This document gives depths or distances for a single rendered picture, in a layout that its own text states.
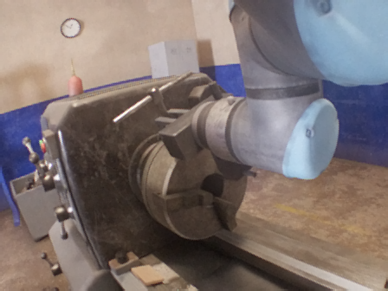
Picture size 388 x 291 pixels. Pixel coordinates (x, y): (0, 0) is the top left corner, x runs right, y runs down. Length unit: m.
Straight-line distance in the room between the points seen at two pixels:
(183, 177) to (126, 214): 0.26
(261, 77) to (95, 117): 0.47
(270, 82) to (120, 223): 0.59
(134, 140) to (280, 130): 0.49
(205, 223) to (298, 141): 0.41
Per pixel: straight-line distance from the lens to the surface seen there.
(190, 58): 4.34
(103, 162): 0.68
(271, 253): 0.78
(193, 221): 0.60
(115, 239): 0.76
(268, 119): 0.28
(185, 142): 0.41
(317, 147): 0.28
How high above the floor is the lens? 1.36
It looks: 16 degrees down
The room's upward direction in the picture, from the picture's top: 8 degrees counter-clockwise
